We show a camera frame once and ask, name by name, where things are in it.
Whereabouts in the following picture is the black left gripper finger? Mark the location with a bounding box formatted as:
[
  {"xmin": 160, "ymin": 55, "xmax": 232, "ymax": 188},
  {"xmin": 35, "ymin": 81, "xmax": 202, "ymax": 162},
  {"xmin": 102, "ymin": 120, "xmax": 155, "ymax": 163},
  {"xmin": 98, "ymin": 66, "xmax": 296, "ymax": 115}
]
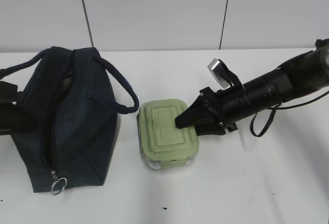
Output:
[{"xmin": 1, "ymin": 81, "xmax": 36, "ymax": 136}]

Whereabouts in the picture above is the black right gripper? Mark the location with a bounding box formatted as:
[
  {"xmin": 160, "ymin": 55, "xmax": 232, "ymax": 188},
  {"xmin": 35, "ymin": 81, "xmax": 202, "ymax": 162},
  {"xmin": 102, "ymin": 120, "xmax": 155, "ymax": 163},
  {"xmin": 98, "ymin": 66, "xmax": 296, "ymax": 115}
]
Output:
[{"xmin": 175, "ymin": 84, "xmax": 248, "ymax": 136}]

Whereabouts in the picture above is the green lidded glass container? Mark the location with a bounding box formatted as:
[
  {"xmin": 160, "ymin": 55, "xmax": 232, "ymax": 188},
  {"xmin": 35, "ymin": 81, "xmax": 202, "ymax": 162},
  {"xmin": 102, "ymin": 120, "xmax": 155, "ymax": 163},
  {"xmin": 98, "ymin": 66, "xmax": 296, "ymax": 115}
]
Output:
[{"xmin": 137, "ymin": 99, "xmax": 199, "ymax": 169}]

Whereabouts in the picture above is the dark blue lunch bag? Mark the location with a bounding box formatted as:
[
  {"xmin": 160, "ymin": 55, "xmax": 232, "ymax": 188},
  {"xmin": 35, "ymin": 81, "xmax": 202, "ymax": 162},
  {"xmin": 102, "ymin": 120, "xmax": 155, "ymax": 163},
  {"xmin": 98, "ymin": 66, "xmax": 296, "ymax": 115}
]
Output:
[{"xmin": 1, "ymin": 46, "xmax": 139, "ymax": 195}]

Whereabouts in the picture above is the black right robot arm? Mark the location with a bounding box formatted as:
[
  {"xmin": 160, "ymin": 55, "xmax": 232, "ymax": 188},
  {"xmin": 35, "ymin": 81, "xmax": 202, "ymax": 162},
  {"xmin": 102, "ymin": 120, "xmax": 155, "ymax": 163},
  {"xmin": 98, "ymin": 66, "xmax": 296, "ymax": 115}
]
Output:
[{"xmin": 175, "ymin": 39, "xmax": 328, "ymax": 137}]

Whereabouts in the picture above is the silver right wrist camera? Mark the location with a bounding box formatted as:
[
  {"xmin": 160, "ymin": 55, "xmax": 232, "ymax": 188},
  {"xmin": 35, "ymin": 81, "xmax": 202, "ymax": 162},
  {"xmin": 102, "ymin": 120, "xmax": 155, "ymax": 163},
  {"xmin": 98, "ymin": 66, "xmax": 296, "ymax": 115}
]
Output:
[{"xmin": 207, "ymin": 59, "xmax": 241, "ymax": 89}]

